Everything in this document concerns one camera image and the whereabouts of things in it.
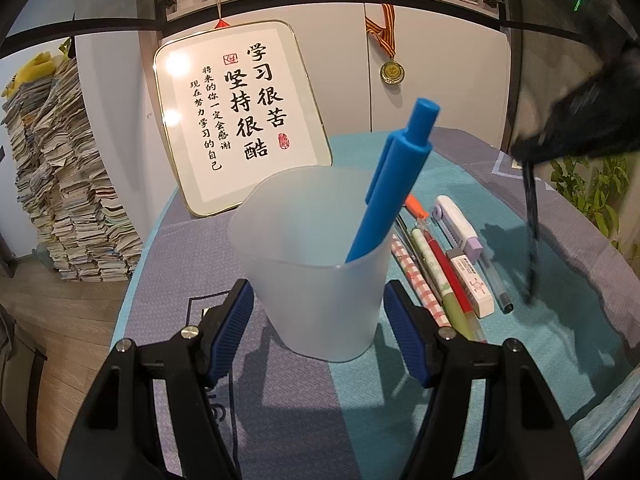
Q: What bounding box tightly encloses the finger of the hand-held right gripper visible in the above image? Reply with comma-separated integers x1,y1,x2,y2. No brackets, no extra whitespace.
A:
512,45,640,162

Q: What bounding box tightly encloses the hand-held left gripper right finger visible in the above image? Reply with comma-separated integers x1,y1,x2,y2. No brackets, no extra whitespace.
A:
382,280,586,480

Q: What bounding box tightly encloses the orange utility knife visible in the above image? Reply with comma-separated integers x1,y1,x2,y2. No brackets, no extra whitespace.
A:
404,194,432,221

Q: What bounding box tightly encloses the gold medal with striped ribbon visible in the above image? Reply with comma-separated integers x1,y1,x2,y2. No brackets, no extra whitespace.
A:
365,4,405,86

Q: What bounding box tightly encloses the dark wooden chair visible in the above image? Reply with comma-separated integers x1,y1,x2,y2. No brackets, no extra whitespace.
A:
0,305,48,436

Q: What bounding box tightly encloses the white eraser with sleeve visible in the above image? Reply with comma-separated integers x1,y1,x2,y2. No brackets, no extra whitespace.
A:
445,247,496,319

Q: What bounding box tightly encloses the blue retractable pen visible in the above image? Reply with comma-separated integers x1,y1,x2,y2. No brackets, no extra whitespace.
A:
345,98,442,264

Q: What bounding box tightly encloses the translucent plastic cup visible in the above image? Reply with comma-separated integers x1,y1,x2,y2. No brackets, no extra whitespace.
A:
227,165,393,363

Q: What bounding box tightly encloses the tall pile of paper books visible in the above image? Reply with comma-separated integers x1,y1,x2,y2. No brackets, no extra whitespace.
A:
0,55,146,283

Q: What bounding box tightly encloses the black marker pen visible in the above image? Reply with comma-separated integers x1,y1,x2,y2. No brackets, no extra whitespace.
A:
520,157,543,306

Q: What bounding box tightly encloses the green and white pen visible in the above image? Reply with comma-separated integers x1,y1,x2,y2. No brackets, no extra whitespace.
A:
410,227,483,343

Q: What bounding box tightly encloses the green leafy plant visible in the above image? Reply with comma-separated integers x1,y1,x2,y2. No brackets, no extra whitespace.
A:
550,155,631,251

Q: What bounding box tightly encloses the red gel pen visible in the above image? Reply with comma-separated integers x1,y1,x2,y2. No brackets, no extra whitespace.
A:
422,225,488,343

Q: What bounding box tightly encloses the white bookshelf cabinet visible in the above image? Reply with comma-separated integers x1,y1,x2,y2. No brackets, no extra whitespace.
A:
160,0,516,151

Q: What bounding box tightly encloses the yellow plush toy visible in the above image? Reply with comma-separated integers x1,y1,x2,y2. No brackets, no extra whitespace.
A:
0,37,76,101

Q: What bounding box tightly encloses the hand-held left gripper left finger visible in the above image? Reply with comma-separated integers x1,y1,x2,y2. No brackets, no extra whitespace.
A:
60,278,256,480

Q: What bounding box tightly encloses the gold framed calligraphy sign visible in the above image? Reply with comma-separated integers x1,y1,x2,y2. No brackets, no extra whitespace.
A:
152,20,334,218

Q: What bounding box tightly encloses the pink checked pen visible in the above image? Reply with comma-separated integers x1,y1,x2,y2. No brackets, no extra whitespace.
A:
390,234,451,330

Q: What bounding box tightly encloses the clear gel pen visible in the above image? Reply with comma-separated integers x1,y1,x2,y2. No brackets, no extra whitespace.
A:
477,252,515,314

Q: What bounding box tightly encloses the white purple correction tape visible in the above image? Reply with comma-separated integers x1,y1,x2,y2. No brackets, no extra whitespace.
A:
432,196,483,257

